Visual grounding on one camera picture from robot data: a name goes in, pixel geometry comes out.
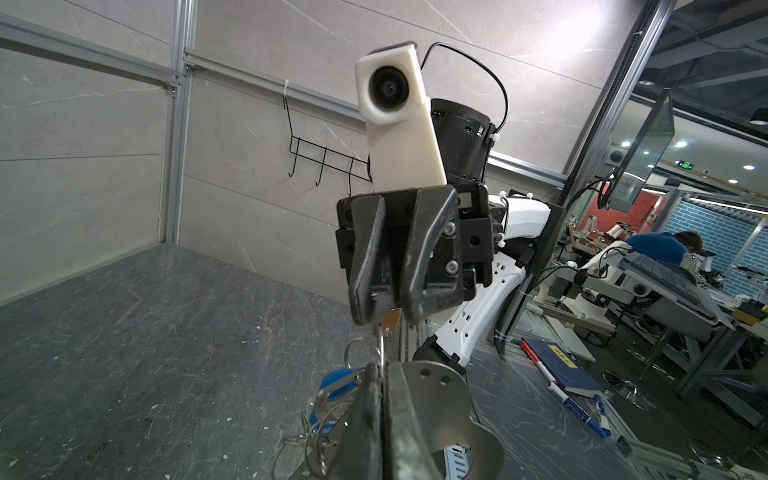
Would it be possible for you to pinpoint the silver key rings bunch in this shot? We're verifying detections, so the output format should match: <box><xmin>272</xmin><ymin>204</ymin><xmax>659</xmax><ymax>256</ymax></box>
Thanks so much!
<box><xmin>272</xmin><ymin>308</ymin><xmax>404</xmax><ymax>480</ymax></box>

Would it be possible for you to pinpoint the person in blue shirt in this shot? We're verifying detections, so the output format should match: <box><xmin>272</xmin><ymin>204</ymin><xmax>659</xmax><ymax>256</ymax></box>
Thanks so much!
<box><xmin>626</xmin><ymin>231</ymin><xmax>703</xmax><ymax>265</ymax></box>

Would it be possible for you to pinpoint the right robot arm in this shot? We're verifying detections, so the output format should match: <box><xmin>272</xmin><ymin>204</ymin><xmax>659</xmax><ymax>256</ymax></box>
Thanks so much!
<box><xmin>336</xmin><ymin>99</ymin><xmax>559</xmax><ymax>373</ymax></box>

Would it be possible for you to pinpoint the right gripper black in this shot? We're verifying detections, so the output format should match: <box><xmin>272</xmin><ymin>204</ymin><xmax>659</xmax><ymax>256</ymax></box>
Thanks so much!
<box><xmin>336</xmin><ymin>183</ymin><xmax>498</xmax><ymax>326</ymax></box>

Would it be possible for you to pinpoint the blue notebook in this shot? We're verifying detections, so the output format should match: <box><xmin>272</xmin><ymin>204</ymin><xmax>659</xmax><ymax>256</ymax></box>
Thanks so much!
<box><xmin>523</xmin><ymin>339</ymin><xmax>604</xmax><ymax>398</ymax></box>

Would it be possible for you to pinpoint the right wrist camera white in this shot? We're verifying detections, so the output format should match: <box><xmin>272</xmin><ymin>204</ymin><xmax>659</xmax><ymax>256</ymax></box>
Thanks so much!
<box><xmin>354</xmin><ymin>41</ymin><xmax>447</xmax><ymax>192</ymax></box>

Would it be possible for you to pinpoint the red white blue pen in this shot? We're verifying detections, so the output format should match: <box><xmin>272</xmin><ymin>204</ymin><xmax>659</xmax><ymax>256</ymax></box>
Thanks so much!
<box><xmin>520</xmin><ymin>340</ymin><xmax>612</xmax><ymax>438</ymax></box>

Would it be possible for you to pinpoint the black keyboard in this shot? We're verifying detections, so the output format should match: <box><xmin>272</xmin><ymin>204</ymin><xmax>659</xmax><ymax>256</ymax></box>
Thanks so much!
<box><xmin>619</xmin><ymin>252</ymin><xmax>703</xmax><ymax>308</ymax></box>

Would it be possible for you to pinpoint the black wire hook rack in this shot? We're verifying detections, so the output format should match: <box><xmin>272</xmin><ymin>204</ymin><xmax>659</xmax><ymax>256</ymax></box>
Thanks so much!
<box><xmin>281</xmin><ymin>81</ymin><xmax>372</xmax><ymax>196</ymax></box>

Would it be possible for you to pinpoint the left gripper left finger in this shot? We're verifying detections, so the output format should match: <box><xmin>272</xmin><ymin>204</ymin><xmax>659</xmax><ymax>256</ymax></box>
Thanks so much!
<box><xmin>327</xmin><ymin>364</ymin><xmax>383</xmax><ymax>480</ymax></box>

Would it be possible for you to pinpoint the black monitor screen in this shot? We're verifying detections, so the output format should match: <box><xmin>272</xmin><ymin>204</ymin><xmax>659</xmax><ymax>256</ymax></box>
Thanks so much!
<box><xmin>597</xmin><ymin>88</ymin><xmax>675</xmax><ymax>213</ymax></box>

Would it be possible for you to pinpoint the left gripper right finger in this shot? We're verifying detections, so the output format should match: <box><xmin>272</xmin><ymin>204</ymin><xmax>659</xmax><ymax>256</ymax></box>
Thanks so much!
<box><xmin>381</xmin><ymin>361</ymin><xmax>442</xmax><ymax>479</ymax></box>

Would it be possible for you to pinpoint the blue key tag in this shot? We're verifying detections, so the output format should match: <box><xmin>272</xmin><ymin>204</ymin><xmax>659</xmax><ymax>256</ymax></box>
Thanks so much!
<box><xmin>309</xmin><ymin>369</ymin><xmax>360</xmax><ymax>425</ymax></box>

